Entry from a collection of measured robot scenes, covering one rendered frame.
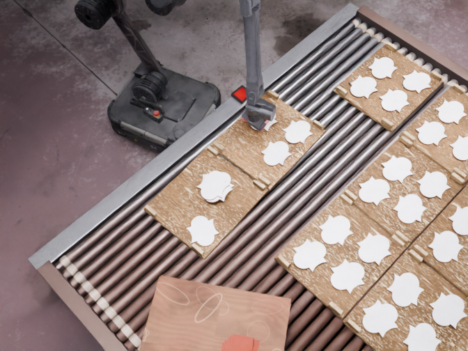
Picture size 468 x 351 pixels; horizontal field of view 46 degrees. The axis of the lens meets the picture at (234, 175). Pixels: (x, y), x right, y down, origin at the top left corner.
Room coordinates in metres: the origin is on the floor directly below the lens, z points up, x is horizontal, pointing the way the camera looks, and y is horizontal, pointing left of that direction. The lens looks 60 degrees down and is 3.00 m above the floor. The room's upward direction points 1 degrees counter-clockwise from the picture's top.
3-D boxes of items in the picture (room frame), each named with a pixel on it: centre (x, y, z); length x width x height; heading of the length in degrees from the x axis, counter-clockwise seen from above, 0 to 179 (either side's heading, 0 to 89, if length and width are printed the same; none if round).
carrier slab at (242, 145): (1.39, -0.16, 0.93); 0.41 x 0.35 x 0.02; 137
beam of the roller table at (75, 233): (1.52, 0.07, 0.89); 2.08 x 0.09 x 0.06; 134
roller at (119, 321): (1.22, -0.22, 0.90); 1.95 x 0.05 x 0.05; 134
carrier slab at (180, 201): (1.08, 0.12, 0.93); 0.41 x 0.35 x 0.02; 138
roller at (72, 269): (1.44, -0.01, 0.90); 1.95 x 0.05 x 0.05; 134
